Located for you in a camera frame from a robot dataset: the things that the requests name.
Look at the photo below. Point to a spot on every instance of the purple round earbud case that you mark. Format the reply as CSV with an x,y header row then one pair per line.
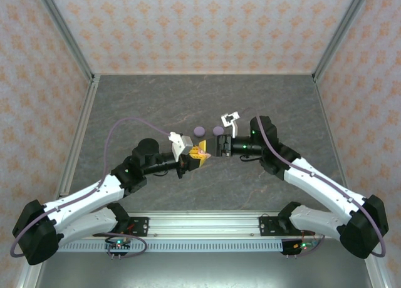
x,y
199,131
218,130

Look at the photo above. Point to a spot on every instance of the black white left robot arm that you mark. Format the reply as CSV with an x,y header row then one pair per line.
x,y
84,197

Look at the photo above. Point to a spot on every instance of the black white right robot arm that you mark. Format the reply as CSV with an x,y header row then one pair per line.
x,y
313,219

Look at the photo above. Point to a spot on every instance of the black device at left edge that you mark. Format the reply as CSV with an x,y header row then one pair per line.
x,y
181,144

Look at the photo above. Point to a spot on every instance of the small circuit board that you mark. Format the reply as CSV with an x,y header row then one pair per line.
x,y
302,246
118,244

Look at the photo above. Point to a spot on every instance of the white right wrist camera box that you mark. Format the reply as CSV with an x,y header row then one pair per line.
x,y
235,130

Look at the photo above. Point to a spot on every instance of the wide aluminium base rail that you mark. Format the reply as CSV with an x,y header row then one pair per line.
x,y
203,225

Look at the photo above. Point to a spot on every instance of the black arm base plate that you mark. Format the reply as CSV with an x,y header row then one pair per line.
x,y
139,227
269,227

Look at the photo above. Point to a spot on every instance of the aluminium side rail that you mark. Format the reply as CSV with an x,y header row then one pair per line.
x,y
324,112
86,112

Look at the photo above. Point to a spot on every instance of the aluminium corner post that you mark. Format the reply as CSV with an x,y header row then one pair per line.
x,y
67,34
340,34

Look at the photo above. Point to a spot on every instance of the aluminium lower frame bar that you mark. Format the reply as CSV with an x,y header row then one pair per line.
x,y
26,277
378,274

